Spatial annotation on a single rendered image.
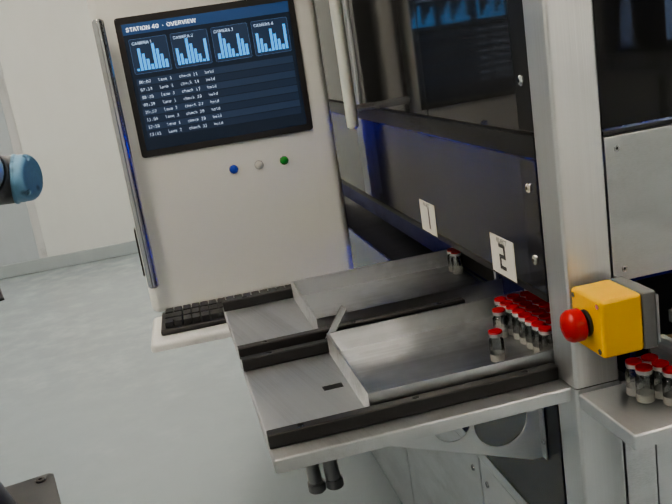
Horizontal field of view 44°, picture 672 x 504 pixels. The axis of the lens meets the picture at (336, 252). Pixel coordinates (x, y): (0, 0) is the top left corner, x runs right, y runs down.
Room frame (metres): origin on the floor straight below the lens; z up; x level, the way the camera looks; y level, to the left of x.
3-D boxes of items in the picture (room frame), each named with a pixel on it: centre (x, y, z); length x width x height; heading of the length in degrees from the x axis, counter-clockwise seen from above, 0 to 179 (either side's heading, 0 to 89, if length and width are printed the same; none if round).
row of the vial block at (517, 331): (1.19, -0.26, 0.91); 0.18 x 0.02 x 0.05; 11
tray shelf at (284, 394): (1.32, -0.06, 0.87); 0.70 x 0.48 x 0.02; 11
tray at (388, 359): (1.17, -0.16, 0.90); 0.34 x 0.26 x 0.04; 101
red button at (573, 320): (0.93, -0.27, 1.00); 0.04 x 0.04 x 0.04; 11
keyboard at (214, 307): (1.81, 0.21, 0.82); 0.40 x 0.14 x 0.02; 99
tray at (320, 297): (1.50, -0.09, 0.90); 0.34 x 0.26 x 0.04; 101
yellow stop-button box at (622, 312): (0.94, -0.32, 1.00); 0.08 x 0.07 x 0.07; 101
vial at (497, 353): (1.13, -0.21, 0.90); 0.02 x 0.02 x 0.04
